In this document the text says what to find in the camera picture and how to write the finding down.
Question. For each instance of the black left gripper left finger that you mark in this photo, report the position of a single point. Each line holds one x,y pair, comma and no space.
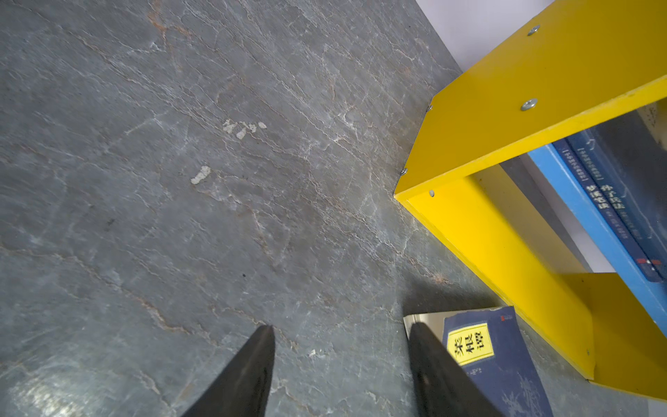
243,387

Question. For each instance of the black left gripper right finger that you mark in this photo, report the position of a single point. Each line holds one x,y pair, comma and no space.
441,386

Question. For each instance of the yellow wooden bookshelf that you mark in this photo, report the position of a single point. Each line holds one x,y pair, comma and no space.
484,178

